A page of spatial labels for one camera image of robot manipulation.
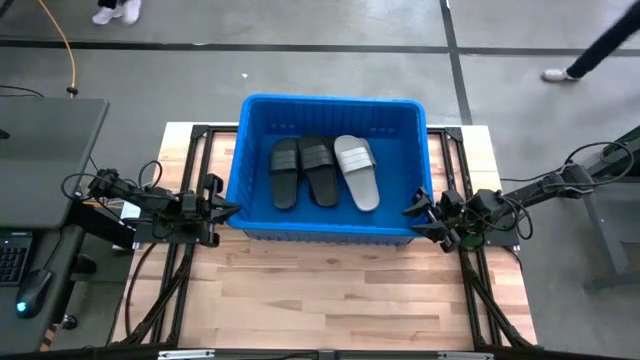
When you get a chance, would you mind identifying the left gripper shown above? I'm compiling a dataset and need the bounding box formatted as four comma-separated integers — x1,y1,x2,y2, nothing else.
179,192,242,227

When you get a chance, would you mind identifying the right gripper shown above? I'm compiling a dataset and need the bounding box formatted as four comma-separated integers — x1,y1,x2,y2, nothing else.
403,186,481,254

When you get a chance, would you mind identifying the black slide sandal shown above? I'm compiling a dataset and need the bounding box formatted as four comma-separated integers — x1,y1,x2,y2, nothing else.
269,138,300,210
298,135,340,208

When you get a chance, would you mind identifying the blue plastic bin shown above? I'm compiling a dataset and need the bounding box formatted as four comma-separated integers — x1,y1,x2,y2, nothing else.
225,93,434,246

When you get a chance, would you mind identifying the white paper sheet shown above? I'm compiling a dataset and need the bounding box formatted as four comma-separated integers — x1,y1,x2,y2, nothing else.
119,199,143,222

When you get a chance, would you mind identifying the grey keyboard tray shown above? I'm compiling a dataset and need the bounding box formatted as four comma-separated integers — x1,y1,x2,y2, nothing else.
0,223,86,354

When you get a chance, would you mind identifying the dark grey side table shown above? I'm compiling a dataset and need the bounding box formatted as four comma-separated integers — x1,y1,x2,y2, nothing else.
579,124,640,291

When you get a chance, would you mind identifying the grey desk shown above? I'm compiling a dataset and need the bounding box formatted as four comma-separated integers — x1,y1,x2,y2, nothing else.
0,96,110,230

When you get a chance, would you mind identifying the black computer mouse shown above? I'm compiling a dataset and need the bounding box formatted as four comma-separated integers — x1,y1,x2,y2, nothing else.
14,268,54,320

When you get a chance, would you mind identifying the black keyboard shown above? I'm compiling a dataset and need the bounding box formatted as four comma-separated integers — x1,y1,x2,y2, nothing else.
0,235,34,287

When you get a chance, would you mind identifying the person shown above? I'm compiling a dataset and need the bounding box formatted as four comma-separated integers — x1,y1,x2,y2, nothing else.
91,0,143,26
540,0,640,84

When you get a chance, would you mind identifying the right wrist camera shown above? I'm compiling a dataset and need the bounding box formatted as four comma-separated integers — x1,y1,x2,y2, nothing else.
439,188,466,211

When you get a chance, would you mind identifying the black aluminium table frame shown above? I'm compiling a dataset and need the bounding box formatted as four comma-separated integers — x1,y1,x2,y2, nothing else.
112,123,539,360

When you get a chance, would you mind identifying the black cable beside table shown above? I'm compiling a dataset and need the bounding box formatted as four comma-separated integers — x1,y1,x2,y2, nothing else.
123,242,157,339

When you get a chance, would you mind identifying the silver metal bracket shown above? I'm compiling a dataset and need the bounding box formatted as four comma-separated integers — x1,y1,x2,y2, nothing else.
158,349,216,360
438,351,495,360

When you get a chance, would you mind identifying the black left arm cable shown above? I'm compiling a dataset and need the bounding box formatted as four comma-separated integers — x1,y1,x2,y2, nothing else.
60,159,166,202

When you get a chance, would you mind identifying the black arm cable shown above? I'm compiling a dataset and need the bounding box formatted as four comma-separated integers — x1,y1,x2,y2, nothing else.
60,159,166,202
499,141,635,241

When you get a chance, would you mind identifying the yellow cable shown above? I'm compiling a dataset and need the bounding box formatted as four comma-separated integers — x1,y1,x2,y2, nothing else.
38,0,80,97

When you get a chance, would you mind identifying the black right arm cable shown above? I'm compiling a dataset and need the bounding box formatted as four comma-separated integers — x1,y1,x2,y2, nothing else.
499,141,635,241

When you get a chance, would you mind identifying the thin black floor cable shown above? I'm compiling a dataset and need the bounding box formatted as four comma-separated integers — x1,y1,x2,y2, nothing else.
0,84,46,99

